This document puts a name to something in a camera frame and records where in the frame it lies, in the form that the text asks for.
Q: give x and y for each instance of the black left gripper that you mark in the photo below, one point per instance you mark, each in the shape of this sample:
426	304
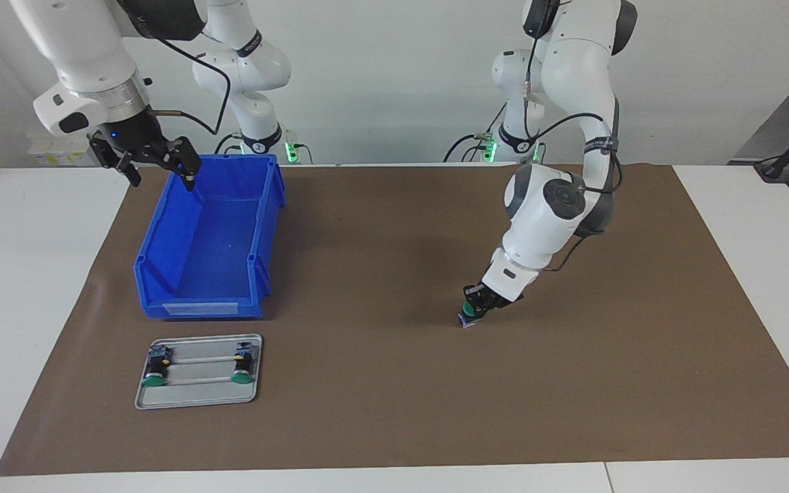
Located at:
501	296

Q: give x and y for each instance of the blue plastic storage bin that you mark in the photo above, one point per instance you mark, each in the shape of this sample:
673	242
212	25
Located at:
223	246

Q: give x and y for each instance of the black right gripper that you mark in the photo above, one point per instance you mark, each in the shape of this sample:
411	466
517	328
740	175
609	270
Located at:
126	135

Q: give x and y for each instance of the green lit base connector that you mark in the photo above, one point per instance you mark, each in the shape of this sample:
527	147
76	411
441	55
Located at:
489	149
295	150

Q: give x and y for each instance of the white cardboard box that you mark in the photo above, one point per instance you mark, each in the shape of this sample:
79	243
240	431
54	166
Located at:
59	156

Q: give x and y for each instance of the grey metal tray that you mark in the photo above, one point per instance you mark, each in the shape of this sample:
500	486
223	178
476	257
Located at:
196	397

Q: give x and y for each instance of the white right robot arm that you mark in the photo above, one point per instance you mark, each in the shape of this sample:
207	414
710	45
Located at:
79	48

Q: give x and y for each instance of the green push button switch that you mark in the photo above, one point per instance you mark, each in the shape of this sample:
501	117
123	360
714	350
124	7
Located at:
466	322
155	373
242	370

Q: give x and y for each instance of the brown table mat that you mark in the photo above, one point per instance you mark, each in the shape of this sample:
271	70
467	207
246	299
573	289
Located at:
435	383

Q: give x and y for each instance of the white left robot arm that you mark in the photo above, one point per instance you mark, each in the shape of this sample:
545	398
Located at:
545	212

